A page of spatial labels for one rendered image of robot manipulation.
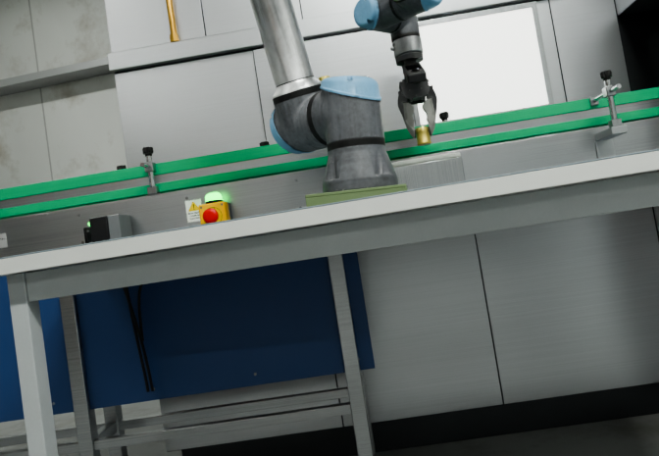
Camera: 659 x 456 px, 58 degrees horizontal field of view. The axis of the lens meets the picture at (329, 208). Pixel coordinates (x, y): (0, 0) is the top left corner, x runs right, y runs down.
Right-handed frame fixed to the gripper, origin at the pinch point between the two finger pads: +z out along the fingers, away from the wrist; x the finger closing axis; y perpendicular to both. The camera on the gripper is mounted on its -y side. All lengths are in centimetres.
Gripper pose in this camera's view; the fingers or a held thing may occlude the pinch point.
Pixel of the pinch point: (422, 130)
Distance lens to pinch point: 153.9
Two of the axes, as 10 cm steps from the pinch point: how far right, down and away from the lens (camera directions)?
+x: -9.8, 1.6, 0.8
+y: 0.9, 0.4, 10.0
